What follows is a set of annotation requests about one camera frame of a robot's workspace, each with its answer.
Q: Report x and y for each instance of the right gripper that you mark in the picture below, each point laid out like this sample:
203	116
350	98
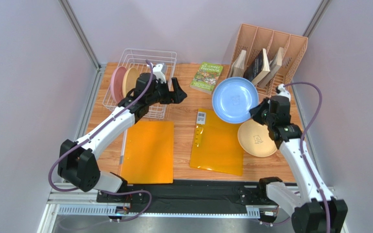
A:
259	111

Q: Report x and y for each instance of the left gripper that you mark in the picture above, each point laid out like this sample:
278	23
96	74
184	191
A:
176	96

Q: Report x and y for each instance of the cream yellow plate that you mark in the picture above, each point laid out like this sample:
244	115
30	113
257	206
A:
254	139

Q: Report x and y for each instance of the blue plate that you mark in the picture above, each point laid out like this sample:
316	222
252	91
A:
233	98

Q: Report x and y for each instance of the pink plate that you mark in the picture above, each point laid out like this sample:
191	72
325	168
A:
116	83

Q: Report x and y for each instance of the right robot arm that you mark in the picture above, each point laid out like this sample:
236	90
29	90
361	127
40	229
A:
315	209

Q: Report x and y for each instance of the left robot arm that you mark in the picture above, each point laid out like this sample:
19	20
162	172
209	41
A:
77	162

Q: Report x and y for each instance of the green treehouse book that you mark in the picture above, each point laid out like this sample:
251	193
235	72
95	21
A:
206	77

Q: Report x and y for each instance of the black book in organizer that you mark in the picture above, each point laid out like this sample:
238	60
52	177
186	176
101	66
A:
258	69

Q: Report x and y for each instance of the beige book in organizer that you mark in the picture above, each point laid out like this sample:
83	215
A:
238	66

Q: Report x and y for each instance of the tan book in organizer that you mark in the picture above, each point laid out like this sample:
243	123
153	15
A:
275	65

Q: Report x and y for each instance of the right orange folder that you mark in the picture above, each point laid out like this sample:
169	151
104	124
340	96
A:
215	145

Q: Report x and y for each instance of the orange folder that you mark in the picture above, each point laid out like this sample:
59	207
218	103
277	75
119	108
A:
215	145
148	153

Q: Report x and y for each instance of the left orange folder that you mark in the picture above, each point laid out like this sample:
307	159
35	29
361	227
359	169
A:
148	153

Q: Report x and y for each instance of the pink file organizer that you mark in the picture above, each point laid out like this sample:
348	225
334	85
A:
253	39

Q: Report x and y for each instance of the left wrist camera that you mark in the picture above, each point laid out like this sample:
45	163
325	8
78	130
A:
159	71

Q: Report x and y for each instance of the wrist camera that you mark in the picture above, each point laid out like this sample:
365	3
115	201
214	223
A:
282	91
159	71

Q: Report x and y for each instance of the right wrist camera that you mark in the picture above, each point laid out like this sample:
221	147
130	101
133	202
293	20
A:
282	91

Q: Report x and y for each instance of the white wire dish rack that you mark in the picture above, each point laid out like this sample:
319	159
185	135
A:
131	64

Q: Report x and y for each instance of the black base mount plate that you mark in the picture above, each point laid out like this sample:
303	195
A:
191	197

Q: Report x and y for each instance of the aluminium frame rail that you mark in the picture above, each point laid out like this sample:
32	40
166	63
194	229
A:
67	8

